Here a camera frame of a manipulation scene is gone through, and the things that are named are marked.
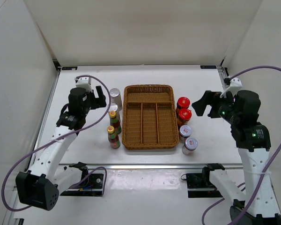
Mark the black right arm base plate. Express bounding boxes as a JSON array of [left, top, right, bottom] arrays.
[[180, 173, 222, 198]]

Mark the silver-lid salt shaker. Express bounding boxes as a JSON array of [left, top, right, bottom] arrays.
[[109, 103, 119, 115], [110, 88, 123, 111]]

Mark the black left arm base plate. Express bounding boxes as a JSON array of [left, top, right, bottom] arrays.
[[60, 167, 107, 197]]

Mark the brown wicker basket tray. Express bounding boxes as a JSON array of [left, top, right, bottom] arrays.
[[122, 84, 179, 150]]

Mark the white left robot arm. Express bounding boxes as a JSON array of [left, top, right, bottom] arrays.
[[15, 86, 106, 211]]

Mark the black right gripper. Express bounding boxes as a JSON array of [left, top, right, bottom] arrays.
[[191, 90, 240, 125]]

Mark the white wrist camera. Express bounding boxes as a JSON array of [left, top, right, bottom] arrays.
[[75, 77, 93, 92], [220, 78, 242, 98]]

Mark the white-lid spice jar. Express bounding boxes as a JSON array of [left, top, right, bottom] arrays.
[[182, 137, 198, 155], [179, 125, 192, 143]]

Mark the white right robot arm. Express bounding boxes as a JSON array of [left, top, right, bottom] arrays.
[[192, 90, 281, 225]]

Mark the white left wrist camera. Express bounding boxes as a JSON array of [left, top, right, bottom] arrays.
[[75, 77, 93, 92]]

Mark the far silver-lid salt shaker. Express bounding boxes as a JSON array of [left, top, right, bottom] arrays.
[[110, 88, 123, 111]]

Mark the far green-label sauce bottle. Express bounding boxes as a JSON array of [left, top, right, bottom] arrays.
[[109, 110, 121, 134]]

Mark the red-lid sauce jar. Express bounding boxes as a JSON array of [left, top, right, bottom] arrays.
[[177, 109, 192, 128], [176, 97, 191, 115]]

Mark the near green-label sauce bottle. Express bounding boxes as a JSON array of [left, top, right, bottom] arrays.
[[107, 126, 120, 149]]

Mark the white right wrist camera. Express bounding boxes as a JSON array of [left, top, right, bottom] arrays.
[[220, 78, 242, 98]]

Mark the near silver-lid salt shaker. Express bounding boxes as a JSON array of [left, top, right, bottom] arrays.
[[109, 103, 119, 115]]

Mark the green-label sauce bottle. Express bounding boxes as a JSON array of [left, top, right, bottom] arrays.
[[109, 110, 121, 134], [107, 126, 120, 149]]

